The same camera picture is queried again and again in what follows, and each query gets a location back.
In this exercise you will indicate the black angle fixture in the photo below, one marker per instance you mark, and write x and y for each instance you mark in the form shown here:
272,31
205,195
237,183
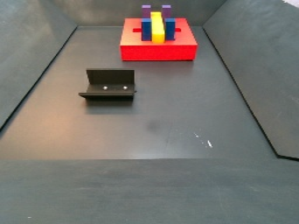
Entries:
109,83

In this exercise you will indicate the red base board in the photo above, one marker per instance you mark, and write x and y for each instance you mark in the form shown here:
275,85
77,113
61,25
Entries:
137,50

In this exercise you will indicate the yellow long bar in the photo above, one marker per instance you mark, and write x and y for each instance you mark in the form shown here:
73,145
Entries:
157,27

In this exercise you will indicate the blue block right rear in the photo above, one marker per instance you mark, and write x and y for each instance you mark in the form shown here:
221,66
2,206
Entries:
145,29

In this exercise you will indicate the blue block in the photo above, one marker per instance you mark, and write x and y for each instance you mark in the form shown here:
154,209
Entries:
145,29
169,28

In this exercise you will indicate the blue block left rear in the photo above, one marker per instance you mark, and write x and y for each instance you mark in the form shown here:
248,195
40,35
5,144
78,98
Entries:
169,28

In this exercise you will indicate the purple block right front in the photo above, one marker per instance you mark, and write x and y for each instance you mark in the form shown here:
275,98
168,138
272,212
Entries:
145,10

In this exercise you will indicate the purple block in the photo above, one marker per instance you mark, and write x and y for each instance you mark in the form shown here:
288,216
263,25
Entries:
165,10
145,10

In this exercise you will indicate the purple block left front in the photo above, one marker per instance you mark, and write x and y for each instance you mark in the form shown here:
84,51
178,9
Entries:
165,10

